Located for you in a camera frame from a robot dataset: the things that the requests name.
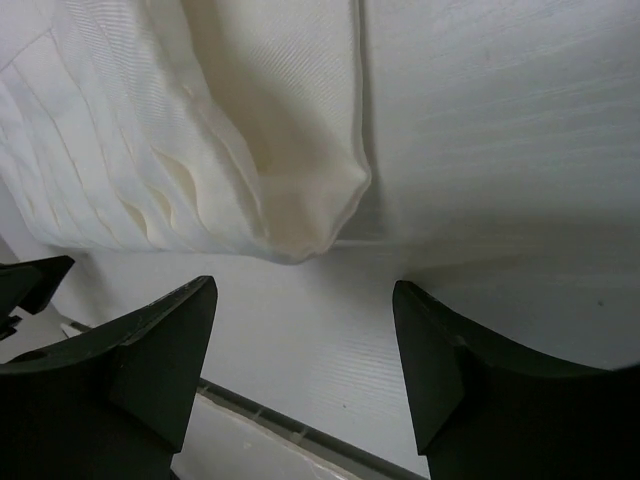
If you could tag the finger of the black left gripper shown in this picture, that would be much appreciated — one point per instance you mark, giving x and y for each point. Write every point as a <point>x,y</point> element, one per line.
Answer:
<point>30,286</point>

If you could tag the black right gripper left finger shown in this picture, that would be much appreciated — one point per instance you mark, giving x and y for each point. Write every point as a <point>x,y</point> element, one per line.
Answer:
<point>113,402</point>

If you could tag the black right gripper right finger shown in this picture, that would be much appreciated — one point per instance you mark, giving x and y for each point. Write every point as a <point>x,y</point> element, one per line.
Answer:
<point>486,407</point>

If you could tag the white pleated skirt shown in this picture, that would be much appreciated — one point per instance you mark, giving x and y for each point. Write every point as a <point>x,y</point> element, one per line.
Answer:
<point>214,127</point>

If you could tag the aluminium table edge rail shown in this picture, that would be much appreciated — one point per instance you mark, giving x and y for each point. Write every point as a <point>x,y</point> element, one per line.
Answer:
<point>335,392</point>

